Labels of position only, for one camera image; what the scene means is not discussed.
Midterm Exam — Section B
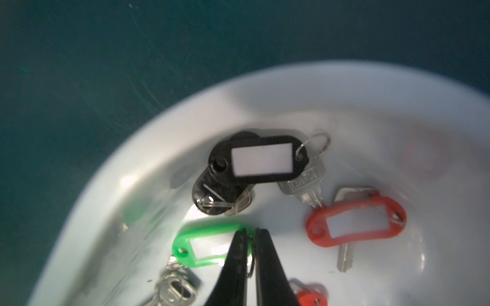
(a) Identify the black tag key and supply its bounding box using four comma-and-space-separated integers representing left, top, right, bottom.
208, 131, 331, 209

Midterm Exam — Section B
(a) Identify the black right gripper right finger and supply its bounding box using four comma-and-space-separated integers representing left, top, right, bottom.
255, 228, 299, 306

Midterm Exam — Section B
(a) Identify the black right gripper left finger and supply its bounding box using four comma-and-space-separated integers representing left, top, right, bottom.
205, 229, 249, 306

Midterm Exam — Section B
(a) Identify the red tag key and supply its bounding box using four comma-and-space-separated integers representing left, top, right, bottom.
306, 187, 407, 273
289, 280, 329, 306

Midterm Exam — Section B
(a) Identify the white plastic storage box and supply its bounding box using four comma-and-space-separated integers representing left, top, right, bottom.
28, 61, 489, 305

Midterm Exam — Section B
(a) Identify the green tag key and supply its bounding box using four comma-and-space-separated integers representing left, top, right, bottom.
149, 223, 255, 305

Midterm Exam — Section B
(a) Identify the black head key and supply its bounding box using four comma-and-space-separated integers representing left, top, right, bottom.
191, 169, 254, 216

